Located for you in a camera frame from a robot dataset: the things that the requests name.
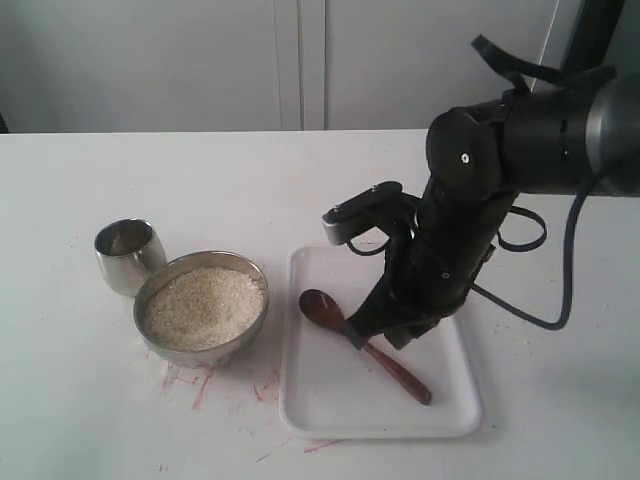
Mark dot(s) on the small steel cup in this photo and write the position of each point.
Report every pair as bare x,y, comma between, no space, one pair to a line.
128,252

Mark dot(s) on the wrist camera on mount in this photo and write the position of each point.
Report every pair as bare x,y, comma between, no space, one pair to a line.
384,206

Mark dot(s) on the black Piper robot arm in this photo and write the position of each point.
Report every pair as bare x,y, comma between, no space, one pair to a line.
580,138

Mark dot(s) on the brown wooden spoon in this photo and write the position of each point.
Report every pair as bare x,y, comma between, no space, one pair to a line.
322,310

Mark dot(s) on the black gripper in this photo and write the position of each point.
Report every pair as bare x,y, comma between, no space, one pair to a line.
453,240

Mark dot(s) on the steel bowl of rice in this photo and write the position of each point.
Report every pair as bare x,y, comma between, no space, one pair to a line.
202,308

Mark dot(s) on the white plastic tray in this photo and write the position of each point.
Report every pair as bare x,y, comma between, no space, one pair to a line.
329,390

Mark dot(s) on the white cabinet behind table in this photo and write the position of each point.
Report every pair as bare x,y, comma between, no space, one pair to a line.
129,66

